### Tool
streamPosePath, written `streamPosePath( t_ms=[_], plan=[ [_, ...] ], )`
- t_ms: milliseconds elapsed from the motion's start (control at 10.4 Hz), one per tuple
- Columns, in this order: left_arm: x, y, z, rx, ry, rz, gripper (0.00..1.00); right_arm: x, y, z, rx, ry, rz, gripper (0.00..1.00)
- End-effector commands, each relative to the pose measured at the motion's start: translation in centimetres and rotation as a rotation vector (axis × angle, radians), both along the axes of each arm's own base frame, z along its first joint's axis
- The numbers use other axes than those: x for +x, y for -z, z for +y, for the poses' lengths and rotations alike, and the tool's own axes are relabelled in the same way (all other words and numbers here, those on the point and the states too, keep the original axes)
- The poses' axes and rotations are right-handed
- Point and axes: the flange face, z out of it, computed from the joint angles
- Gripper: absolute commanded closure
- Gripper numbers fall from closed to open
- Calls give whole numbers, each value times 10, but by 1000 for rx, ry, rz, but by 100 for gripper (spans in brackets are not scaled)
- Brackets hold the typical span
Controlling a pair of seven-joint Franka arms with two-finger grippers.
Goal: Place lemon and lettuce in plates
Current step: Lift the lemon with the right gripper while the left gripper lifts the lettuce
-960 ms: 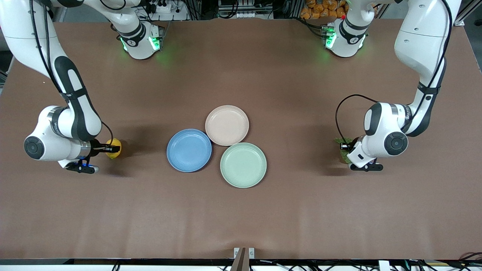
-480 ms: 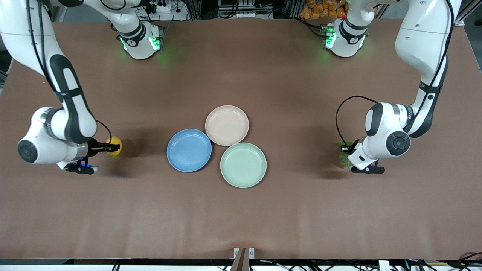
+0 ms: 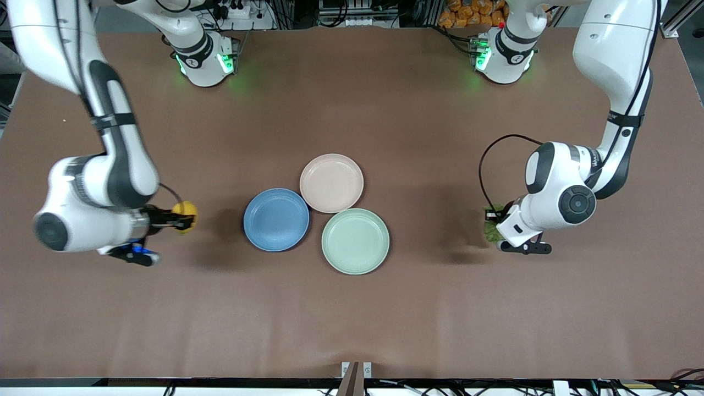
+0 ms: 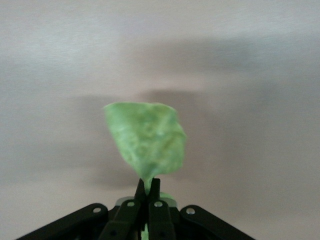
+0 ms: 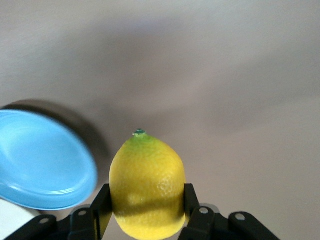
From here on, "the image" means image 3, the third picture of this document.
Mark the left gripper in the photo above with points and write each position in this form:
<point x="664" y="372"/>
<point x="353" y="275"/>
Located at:
<point x="504" y="210"/>

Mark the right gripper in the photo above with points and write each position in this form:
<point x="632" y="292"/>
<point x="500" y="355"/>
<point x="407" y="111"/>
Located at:
<point x="157" y="217"/>

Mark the yellow lemon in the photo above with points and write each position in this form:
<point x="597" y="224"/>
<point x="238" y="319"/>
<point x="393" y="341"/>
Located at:
<point x="186" y="207"/>

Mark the green lettuce leaf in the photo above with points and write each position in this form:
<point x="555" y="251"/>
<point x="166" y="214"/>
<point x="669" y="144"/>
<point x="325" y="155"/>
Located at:
<point x="492" y="231"/>

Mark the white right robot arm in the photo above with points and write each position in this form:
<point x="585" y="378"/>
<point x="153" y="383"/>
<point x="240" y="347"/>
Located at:
<point x="118" y="165"/>

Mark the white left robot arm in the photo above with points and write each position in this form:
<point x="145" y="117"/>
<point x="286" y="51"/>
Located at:
<point x="610" y="49"/>

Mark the blue plate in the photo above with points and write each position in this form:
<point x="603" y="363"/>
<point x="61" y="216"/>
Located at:
<point x="276" y="220"/>

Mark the pale green plate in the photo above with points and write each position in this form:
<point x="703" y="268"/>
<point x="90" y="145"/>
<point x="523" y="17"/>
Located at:
<point x="355" y="241"/>

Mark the beige plate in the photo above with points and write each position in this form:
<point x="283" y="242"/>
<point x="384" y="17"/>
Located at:
<point x="331" y="183"/>

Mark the brown table cover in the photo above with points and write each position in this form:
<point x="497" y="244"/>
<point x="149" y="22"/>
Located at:
<point x="352" y="319"/>

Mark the bag of orange fruit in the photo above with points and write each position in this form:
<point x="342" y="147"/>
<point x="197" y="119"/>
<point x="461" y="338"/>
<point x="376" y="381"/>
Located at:
<point x="473" y="14"/>

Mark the white power strip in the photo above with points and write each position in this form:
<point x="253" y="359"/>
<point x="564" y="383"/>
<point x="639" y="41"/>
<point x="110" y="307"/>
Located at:
<point x="242" y="14"/>

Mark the white electronics box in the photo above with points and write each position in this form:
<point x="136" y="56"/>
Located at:
<point x="357" y="14"/>

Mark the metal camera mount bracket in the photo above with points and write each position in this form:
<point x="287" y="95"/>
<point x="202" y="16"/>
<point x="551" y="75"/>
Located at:
<point x="356" y="377"/>

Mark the aluminium frame profile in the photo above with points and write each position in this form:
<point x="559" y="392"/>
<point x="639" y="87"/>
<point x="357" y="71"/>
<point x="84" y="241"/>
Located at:
<point x="685" y="16"/>

